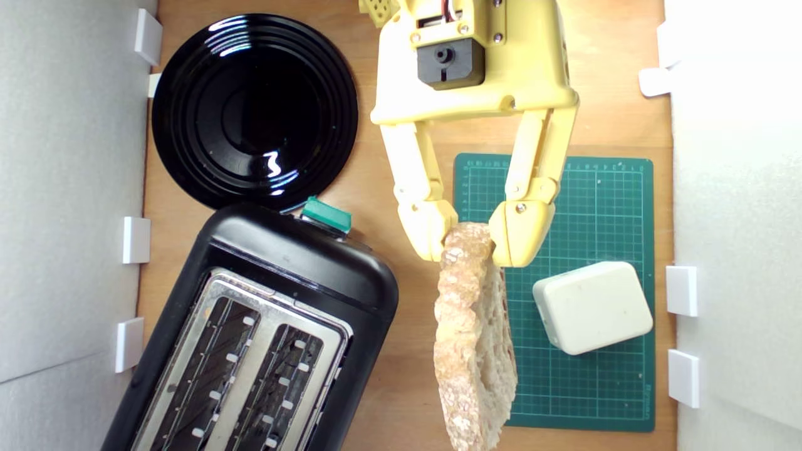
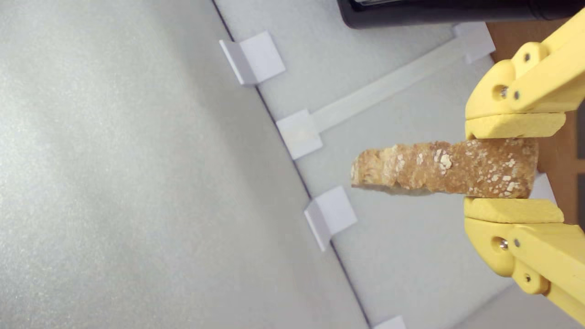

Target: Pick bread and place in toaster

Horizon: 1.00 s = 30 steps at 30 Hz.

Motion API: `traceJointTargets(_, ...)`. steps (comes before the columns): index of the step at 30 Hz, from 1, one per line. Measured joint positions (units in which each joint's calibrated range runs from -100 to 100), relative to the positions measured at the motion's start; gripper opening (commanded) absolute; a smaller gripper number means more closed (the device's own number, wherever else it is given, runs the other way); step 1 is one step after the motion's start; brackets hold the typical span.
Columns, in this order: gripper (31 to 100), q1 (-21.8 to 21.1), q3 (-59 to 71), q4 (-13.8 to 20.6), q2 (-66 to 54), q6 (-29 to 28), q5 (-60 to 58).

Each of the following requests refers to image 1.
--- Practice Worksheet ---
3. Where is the brown bread slice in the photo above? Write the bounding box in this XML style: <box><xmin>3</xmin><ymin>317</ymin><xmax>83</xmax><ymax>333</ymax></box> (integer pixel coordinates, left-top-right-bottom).
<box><xmin>434</xmin><ymin>221</ymin><xmax>519</xmax><ymax>451</ymax></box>

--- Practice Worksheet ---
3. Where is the green toaster lever knob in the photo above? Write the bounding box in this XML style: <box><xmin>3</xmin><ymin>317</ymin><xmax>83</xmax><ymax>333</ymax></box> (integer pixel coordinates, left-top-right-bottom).
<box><xmin>299</xmin><ymin>195</ymin><xmax>353</xmax><ymax>236</ymax></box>

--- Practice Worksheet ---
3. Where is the black two-slot toaster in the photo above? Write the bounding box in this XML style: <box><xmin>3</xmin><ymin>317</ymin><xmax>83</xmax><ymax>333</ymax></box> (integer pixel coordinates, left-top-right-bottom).
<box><xmin>100</xmin><ymin>200</ymin><xmax>400</xmax><ymax>451</ymax></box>

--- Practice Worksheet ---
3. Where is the green cutting mat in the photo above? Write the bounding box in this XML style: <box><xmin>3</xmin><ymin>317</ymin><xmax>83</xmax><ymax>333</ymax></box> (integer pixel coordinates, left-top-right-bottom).
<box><xmin>449</xmin><ymin>153</ymin><xmax>656</xmax><ymax>433</ymax></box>

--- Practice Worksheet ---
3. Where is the white rounded block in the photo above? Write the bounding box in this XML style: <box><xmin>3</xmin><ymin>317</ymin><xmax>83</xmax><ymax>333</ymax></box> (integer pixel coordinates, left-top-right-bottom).
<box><xmin>532</xmin><ymin>261</ymin><xmax>654</xmax><ymax>356</ymax></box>

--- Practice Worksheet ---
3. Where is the black round plate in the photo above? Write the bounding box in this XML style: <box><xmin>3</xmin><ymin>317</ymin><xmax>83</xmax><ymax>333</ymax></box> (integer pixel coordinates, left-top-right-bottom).
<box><xmin>151</xmin><ymin>14</ymin><xmax>359</xmax><ymax>212</ymax></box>

